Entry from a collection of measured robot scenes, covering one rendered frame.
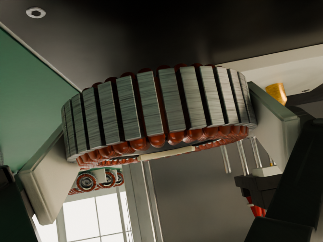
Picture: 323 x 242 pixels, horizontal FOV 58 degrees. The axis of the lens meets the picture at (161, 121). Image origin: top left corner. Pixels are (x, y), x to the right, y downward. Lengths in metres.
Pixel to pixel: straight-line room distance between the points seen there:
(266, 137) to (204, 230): 0.44
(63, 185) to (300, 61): 0.23
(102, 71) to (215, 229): 0.42
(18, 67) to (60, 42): 0.09
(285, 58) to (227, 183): 0.35
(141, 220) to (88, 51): 0.28
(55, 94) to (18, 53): 0.10
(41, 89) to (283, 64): 0.24
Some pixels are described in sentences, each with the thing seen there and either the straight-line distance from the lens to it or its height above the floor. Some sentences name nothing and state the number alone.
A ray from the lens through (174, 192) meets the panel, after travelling 0.58.
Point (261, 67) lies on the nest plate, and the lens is 0.28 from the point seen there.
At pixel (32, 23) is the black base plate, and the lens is 0.17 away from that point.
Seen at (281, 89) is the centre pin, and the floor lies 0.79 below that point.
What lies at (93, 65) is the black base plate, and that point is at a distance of 0.23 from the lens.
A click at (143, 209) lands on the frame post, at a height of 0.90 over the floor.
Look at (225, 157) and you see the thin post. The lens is 0.40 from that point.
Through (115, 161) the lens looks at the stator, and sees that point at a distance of 0.20.
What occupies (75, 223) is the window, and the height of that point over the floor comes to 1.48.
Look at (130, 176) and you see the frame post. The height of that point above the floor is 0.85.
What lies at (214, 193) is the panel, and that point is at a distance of 0.58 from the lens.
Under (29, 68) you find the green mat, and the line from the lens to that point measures 0.28.
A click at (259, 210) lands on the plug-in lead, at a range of 0.47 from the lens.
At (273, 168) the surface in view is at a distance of 0.37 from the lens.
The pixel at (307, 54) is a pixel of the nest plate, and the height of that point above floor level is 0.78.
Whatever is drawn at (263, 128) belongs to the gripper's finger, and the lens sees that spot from 0.16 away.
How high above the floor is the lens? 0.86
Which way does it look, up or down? 11 degrees down
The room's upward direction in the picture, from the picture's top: 169 degrees clockwise
